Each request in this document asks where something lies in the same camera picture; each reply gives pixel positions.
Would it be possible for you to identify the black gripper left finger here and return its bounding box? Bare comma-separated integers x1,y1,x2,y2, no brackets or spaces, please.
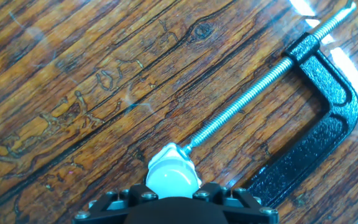
72,183,160,224

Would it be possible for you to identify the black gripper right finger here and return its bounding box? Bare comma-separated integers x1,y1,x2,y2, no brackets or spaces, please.
193,182,280,224

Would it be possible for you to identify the white LED light bulb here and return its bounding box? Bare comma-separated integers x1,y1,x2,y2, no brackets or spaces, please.
145,152,202,199

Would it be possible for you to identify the white lamp socket adapter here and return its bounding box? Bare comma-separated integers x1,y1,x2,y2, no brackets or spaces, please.
149,142,194,167

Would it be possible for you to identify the brown wooden board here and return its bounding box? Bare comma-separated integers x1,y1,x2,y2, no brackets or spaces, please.
0,0,358,224

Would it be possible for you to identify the black C-clamp with steel screw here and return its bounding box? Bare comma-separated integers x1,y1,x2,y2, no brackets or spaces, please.
183,0,358,208

